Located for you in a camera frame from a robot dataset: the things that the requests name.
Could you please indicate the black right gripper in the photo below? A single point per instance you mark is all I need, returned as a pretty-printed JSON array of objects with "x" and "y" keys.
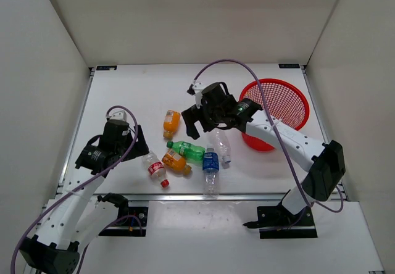
[{"x": 194, "y": 115}]

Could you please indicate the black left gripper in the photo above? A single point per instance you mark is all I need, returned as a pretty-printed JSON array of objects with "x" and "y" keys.
[{"x": 141, "y": 147}]

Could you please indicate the red label clear bottle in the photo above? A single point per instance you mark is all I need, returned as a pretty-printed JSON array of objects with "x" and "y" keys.
[{"x": 156, "y": 169}]

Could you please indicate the clear plastic bottle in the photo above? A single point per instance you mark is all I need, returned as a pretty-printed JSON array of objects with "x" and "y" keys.
[{"x": 222, "y": 145}]

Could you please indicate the orange soda bottle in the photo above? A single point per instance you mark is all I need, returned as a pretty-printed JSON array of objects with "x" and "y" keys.
[
  {"x": 176, "y": 162},
  {"x": 171, "y": 124}
]

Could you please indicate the green plastic bottle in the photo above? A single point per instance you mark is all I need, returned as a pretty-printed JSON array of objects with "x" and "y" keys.
[{"x": 189, "y": 151}]

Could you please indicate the blue label water bottle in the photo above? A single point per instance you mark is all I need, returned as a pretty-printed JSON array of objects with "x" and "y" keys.
[{"x": 210, "y": 168}]

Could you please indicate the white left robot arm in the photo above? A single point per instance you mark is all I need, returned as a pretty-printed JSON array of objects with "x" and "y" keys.
[{"x": 56, "y": 242}]

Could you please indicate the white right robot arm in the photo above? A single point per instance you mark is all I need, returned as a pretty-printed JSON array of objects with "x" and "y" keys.
[{"x": 323, "y": 162}]

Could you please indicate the left black table label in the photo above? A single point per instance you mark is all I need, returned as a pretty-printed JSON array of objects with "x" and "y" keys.
[{"x": 106, "y": 67}]

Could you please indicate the black table label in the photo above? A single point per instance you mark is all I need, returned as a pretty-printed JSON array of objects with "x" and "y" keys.
[
  {"x": 289, "y": 66},
  {"x": 106, "y": 67}
]

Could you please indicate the red mesh plastic basket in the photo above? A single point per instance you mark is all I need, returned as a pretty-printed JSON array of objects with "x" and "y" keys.
[{"x": 284, "y": 101}]

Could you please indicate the right black table label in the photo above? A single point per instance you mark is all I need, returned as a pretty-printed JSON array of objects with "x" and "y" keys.
[{"x": 289, "y": 66}]

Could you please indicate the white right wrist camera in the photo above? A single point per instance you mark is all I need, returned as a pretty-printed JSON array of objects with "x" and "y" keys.
[{"x": 195, "y": 88}]

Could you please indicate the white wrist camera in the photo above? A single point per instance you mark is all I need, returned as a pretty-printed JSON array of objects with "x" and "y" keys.
[
  {"x": 118, "y": 115},
  {"x": 195, "y": 88}
]

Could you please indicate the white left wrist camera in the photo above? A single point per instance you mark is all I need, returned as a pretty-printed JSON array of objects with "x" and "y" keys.
[{"x": 118, "y": 115}]

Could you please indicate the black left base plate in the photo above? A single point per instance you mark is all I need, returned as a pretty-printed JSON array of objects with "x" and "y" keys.
[{"x": 130, "y": 227}]

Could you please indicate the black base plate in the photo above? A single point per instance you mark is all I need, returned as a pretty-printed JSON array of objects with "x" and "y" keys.
[
  {"x": 130, "y": 227},
  {"x": 275, "y": 223}
]

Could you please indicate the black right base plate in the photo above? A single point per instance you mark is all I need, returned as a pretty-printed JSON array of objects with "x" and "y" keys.
[{"x": 275, "y": 223}]

